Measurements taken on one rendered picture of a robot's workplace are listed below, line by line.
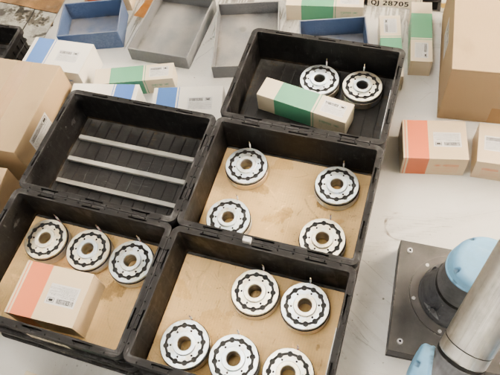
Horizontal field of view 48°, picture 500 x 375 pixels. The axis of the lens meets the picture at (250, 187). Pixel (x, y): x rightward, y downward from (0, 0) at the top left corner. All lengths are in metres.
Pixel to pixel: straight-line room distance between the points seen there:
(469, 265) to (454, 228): 0.35
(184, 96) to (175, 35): 0.35
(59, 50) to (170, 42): 0.34
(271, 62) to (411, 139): 0.43
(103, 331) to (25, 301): 0.17
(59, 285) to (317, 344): 0.56
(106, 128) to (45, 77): 0.25
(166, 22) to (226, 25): 0.20
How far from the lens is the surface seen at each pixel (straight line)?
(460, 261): 1.14
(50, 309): 1.26
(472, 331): 0.89
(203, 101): 1.58
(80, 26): 2.04
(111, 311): 1.30
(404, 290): 1.33
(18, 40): 2.48
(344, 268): 1.15
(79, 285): 1.26
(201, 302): 1.25
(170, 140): 1.47
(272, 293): 1.21
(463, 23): 1.62
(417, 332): 1.31
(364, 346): 1.34
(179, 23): 1.93
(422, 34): 1.77
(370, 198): 1.22
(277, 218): 1.31
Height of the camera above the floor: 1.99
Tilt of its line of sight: 59 degrees down
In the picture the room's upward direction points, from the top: 11 degrees counter-clockwise
